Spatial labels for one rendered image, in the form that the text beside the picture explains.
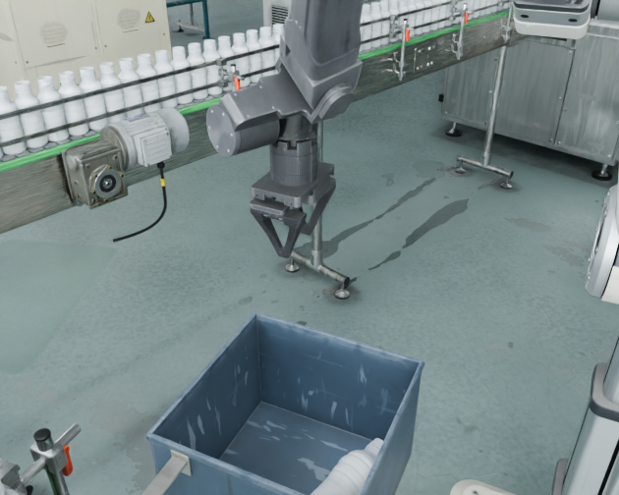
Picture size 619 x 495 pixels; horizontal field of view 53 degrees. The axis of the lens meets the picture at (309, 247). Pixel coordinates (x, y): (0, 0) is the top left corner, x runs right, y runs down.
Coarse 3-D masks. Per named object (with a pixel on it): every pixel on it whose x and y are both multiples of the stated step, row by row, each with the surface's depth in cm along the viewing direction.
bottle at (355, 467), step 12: (372, 444) 106; (348, 456) 102; (360, 456) 102; (372, 456) 103; (336, 468) 101; (348, 468) 100; (360, 468) 100; (324, 480) 100; (336, 480) 99; (348, 480) 99; (360, 480) 99; (312, 492) 99; (324, 492) 97; (336, 492) 97; (348, 492) 98
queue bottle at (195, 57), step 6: (192, 48) 188; (198, 48) 189; (192, 54) 189; (198, 54) 190; (192, 60) 189; (198, 60) 189; (204, 60) 191; (192, 72) 191; (198, 72) 191; (204, 72) 192; (192, 78) 192; (198, 78) 192; (204, 78) 193; (198, 84) 193; (204, 84) 194; (204, 90) 195; (198, 96) 195; (204, 96) 196
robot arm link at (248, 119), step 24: (240, 96) 64; (264, 96) 65; (288, 96) 66; (336, 96) 62; (216, 120) 66; (240, 120) 63; (264, 120) 65; (312, 120) 66; (216, 144) 67; (240, 144) 65; (264, 144) 68
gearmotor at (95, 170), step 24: (144, 120) 169; (168, 120) 173; (96, 144) 164; (120, 144) 163; (144, 144) 163; (168, 144) 169; (72, 168) 160; (96, 168) 161; (120, 168) 166; (72, 192) 168; (96, 192) 162; (120, 192) 167; (120, 240) 189
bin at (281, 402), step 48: (240, 336) 107; (288, 336) 110; (336, 336) 105; (192, 384) 95; (240, 384) 111; (288, 384) 116; (336, 384) 110; (384, 384) 105; (192, 432) 98; (240, 432) 115; (288, 432) 115; (336, 432) 115; (384, 432) 111; (192, 480) 88; (240, 480) 83; (288, 480) 106; (384, 480) 92
